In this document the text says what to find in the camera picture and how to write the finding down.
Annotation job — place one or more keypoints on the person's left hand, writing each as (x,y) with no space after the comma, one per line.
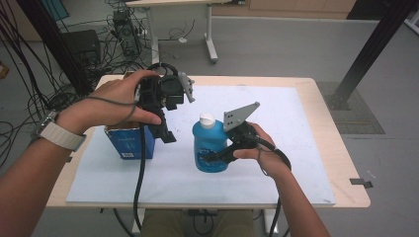
(105,108)

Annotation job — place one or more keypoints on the wristwatch with white band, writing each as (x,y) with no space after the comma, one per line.
(61,136)

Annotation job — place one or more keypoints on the dark grey floor mat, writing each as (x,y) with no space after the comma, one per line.
(362,112)

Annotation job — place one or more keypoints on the white power adapter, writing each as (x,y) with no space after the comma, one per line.
(182,40)

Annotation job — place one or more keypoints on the teal panel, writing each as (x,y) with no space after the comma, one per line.
(54,8)

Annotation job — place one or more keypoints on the black equipment box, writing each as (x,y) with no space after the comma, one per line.
(80,46)

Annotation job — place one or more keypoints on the small brown box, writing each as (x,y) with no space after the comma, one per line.
(3,69)

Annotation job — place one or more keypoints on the light wooden cabinet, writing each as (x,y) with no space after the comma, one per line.
(296,6)

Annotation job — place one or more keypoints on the white table mat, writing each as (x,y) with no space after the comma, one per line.
(296,148)

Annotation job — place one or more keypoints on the blue bottle with white cap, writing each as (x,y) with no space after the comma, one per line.
(207,141)

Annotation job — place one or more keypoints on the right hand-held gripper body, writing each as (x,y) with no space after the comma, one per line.
(242,135)

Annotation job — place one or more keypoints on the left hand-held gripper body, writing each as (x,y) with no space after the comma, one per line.
(168,92)

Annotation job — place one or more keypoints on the white table leg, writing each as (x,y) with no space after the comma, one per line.
(268,222)
(138,220)

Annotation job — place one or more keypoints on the white background desk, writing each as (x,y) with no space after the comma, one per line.
(210,49)

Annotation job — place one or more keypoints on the blue cardboard box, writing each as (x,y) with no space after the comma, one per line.
(128,144)

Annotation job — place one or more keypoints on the black computer tower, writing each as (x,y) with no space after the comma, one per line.
(126,36)

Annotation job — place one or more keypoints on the black tape strip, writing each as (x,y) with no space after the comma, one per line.
(360,182)

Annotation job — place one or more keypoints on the person's right hand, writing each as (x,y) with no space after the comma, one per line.
(270,158)

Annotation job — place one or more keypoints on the black metal post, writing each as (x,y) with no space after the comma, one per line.
(49,36)
(372,49)

